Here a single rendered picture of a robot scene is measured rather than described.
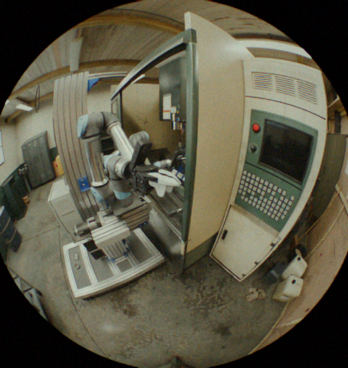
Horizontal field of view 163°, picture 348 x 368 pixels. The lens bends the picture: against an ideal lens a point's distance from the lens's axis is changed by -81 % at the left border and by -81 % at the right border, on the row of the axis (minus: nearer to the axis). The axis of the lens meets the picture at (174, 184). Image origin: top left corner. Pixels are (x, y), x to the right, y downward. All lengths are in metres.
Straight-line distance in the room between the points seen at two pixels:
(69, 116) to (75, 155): 0.27
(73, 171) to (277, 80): 1.41
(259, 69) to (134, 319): 2.36
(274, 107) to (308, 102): 0.24
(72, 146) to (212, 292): 1.90
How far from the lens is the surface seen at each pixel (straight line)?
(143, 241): 1.73
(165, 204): 1.45
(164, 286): 1.68
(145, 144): 0.38
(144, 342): 1.70
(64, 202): 1.03
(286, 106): 0.85
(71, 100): 0.95
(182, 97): 1.45
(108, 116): 0.76
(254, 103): 0.90
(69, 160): 0.96
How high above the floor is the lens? 1.62
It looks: 30 degrees down
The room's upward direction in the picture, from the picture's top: straight up
